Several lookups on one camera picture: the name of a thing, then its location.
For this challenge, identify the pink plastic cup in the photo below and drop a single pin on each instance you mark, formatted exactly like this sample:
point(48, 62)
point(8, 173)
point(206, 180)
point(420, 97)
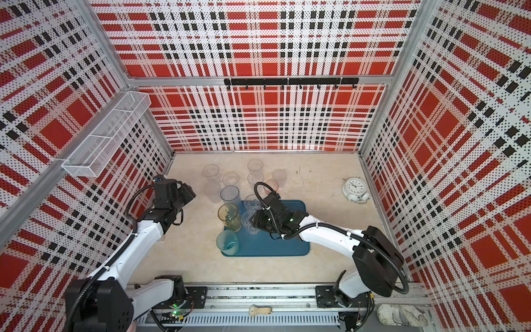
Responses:
point(271, 184)

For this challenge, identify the teal plastic tray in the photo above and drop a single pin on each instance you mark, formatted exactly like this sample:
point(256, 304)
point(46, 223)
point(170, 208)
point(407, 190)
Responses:
point(263, 245)

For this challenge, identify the yellow plastic cup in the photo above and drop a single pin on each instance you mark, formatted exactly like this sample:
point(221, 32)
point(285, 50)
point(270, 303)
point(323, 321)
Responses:
point(229, 215)

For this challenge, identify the clear cup back centre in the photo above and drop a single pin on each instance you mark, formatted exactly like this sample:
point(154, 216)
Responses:
point(255, 166)

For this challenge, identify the clear cup back left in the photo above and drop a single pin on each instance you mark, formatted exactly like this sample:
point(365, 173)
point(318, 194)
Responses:
point(211, 172)

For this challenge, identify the white wire mesh basket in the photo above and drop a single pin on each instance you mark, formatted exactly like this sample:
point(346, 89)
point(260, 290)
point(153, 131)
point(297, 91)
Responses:
point(94, 153)

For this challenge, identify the clear faceted cup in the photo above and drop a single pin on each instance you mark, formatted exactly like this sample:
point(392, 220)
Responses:
point(251, 202)
point(247, 222)

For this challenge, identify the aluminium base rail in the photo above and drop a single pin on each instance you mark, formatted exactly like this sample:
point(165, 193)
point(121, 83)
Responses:
point(227, 304)

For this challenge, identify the blue textured plastic cup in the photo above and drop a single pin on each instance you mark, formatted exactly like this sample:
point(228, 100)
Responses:
point(231, 194)

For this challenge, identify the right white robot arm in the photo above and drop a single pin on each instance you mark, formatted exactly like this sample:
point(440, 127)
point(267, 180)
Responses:
point(378, 263)

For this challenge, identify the black hook rail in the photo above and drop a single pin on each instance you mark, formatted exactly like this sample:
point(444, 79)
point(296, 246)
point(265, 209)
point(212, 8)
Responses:
point(248, 82)

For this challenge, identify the frosted clear cup left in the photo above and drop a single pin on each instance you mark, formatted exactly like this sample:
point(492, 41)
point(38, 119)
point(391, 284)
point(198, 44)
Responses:
point(212, 190)

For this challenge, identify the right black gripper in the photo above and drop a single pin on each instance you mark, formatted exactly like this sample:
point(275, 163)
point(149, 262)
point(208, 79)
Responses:
point(258, 220)

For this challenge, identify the green textured plastic cup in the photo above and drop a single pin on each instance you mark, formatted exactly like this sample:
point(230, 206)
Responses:
point(228, 243)

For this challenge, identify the clear cup centre front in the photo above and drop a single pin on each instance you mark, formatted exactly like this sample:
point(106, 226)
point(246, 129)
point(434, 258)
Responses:
point(255, 177)

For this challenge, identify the white alarm clock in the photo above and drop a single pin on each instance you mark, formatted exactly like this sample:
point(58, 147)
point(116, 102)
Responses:
point(356, 190)

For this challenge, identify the clear cup middle row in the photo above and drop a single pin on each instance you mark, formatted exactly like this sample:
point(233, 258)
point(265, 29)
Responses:
point(231, 179)

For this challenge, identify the crumpled white cloth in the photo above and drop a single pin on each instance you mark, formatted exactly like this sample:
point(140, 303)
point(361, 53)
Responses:
point(401, 315)

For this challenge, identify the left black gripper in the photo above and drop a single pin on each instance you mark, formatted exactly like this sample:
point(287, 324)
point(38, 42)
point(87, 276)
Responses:
point(187, 191)

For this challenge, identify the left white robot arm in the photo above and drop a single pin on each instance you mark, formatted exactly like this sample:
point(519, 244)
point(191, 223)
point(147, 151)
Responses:
point(102, 301)

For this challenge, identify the beige small object on rail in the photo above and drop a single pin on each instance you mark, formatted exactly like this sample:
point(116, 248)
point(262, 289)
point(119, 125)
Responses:
point(254, 311)

